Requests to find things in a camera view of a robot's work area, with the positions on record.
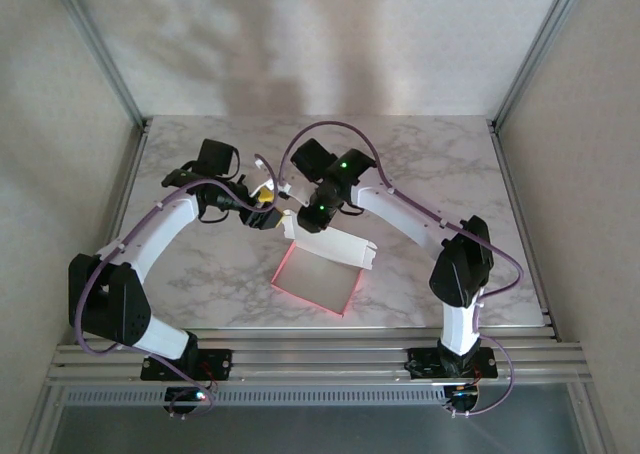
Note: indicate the aluminium table side rail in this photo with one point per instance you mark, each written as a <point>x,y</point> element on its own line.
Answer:
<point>135,159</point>
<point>506,174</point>

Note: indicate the pink white cardboard box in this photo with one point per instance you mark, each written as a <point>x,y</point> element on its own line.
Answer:
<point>320,279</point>

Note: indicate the aluminium lower frame bar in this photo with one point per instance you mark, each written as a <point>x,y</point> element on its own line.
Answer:
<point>592,424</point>
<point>42,424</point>

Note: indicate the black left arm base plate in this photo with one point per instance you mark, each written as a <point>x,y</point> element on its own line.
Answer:
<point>220,364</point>

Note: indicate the aluminium mounting rail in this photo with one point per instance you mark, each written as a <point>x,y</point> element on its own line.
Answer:
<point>320,356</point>

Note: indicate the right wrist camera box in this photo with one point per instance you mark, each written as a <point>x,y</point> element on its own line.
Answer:
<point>295,193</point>

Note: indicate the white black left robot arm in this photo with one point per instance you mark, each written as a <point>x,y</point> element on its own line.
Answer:
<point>110,304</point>

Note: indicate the grey metal sheet panel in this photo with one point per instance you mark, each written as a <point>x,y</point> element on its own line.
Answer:
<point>320,431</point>

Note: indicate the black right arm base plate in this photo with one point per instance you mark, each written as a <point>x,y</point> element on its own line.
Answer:
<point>425,364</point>

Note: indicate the aluminium frame post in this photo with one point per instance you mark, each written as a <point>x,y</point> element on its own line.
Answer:
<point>541,49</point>
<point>100,49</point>

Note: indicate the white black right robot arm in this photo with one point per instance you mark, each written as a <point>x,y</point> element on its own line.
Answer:
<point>462,264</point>

